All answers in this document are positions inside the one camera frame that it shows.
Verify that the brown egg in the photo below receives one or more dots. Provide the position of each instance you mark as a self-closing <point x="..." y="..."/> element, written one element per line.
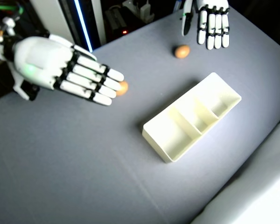
<point x="182" y="51"/>
<point x="124" y="89"/>

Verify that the cream three-compartment tray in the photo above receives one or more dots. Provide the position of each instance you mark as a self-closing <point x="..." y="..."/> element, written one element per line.
<point x="177" y="140"/>

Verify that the white cabinet panel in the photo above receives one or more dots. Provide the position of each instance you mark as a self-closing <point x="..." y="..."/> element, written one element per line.
<point x="49" y="16"/>

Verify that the blue light strip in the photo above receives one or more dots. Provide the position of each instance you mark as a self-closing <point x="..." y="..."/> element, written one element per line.
<point x="82" y="25"/>

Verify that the black device with red light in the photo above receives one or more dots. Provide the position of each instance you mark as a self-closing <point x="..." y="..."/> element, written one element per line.
<point x="116" y="21"/>

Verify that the grey table cloth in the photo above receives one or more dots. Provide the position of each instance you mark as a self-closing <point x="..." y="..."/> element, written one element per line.
<point x="84" y="151"/>

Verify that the white smooth body shell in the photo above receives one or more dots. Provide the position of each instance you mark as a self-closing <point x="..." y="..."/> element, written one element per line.
<point x="259" y="186"/>

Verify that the white black wrist camera mount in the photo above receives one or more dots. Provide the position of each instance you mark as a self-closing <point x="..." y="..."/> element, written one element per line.
<point x="25" y="89"/>

